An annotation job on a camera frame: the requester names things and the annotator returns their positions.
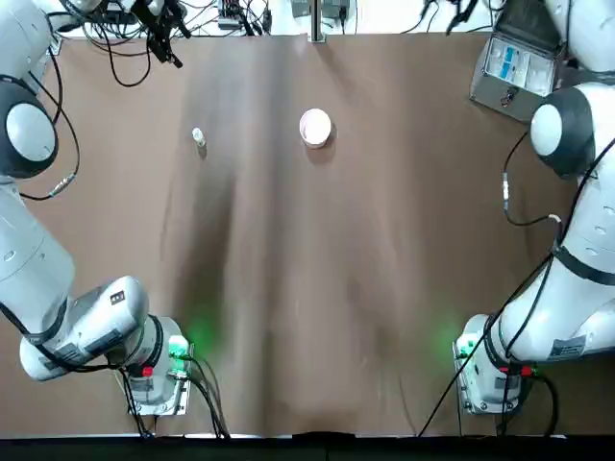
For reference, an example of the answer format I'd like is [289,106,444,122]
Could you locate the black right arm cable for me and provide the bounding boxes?
[501,128,602,270]

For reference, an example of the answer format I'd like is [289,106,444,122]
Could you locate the aluminium post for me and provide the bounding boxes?
[309,0,326,43]

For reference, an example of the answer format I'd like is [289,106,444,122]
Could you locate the black right base cables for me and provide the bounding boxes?
[417,258,561,438]

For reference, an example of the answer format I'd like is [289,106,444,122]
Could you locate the black base cables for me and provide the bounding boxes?
[417,258,561,438]
[114,352,232,441]

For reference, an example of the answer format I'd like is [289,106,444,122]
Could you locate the black left base cables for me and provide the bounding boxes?
[114,352,232,441]

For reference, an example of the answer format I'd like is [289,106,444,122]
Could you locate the black network switch box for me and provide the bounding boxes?
[103,0,139,25]

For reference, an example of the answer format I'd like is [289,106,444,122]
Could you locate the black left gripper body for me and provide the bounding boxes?
[130,0,170,31]

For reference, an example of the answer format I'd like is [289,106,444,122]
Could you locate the silver metal case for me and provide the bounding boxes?
[469,2,571,126]

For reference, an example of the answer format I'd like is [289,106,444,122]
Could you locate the clear plastic packet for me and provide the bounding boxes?
[526,57,553,92]

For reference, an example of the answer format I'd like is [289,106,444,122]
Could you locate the white blue medicine packet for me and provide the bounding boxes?
[497,45,523,81]

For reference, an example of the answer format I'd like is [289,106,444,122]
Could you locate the usb hub with plugs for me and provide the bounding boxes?
[216,0,244,30]

